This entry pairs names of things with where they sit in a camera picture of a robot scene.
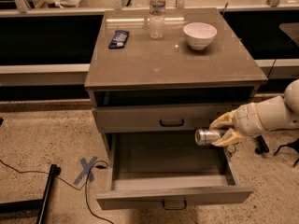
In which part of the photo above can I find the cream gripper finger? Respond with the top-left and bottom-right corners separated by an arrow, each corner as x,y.
212,128 -> 243,147
209,111 -> 235,129

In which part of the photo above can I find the blue tape cross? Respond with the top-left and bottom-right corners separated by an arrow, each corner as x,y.
73,156 -> 97,185

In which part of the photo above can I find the black drawer handle upper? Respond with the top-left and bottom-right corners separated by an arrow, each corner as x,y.
159,119 -> 185,127

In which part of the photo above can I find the black wheeled base leg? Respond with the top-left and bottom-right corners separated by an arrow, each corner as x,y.
255,135 -> 269,155

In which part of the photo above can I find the closed grey drawer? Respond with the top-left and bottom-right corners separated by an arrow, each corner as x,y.
93,103 -> 240,133

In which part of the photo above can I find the black drawer handle lower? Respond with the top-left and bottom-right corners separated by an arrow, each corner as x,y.
162,201 -> 187,211

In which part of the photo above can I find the redbull can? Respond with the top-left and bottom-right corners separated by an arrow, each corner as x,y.
195,129 -> 226,146

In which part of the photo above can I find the black drawer handle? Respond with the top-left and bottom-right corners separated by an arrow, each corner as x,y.
159,119 -> 185,127
162,201 -> 187,211

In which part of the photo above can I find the white bowl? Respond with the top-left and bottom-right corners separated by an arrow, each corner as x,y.
183,22 -> 218,50

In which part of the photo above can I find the blue snack packet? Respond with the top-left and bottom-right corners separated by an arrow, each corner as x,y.
108,30 -> 130,49

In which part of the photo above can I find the open grey drawer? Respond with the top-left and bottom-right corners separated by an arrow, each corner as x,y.
97,131 -> 252,210

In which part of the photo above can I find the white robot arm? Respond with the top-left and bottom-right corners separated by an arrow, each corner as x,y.
210,80 -> 299,147

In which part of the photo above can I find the black metal stand leg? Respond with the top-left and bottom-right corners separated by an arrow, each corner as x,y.
0,164 -> 61,224

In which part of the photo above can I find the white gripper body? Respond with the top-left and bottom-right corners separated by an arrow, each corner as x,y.
233,103 -> 264,137

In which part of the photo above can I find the clear plastic water bottle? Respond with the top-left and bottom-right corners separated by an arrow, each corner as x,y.
149,0 -> 166,39

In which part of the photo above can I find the grey drawer cabinet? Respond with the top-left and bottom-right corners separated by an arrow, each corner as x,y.
84,7 -> 268,161

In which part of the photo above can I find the black floor cable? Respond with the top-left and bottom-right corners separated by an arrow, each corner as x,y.
0,158 -> 115,224

